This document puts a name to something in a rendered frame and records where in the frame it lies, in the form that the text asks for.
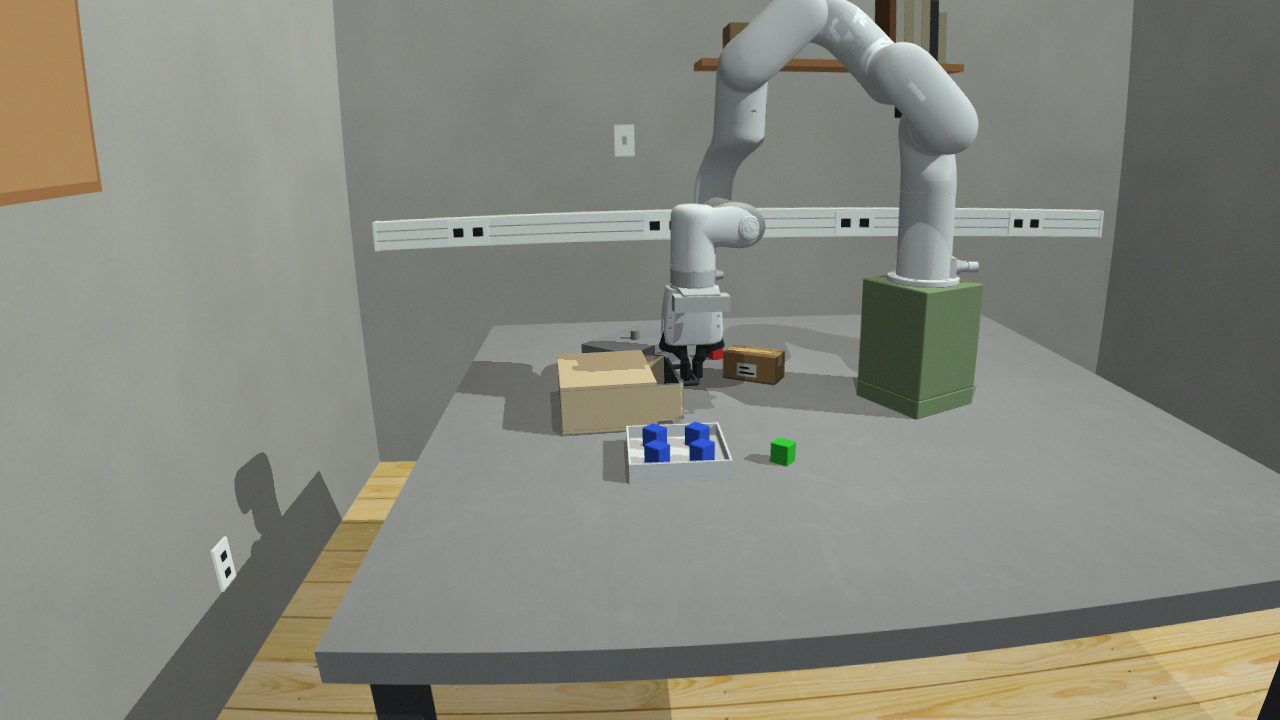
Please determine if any blue block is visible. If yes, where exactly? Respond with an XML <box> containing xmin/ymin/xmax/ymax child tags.
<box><xmin>643</xmin><ymin>423</ymin><xmax>667</xmax><ymax>447</ymax></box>
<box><xmin>644</xmin><ymin>439</ymin><xmax>669</xmax><ymax>462</ymax></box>
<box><xmin>685</xmin><ymin>421</ymin><xmax>709</xmax><ymax>446</ymax></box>
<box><xmin>689</xmin><ymin>438</ymin><xmax>716</xmax><ymax>461</ymax></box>

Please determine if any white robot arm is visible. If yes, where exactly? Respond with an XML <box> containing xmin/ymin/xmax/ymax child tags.
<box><xmin>669</xmin><ymin>0</ymin><xmax>979</xmax><ymax>313</ymax></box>

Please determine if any brown cardboard box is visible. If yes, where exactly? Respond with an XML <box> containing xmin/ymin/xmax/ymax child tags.
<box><xmin>723</xmin><ymin>345</ymin><xmax>785</xmax><ymax>386</ymax></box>

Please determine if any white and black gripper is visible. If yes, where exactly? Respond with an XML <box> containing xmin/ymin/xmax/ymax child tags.
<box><xmin>659</xmin><ymin>284</ymin><xmax>724</xmax><ymax>380</ymax></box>

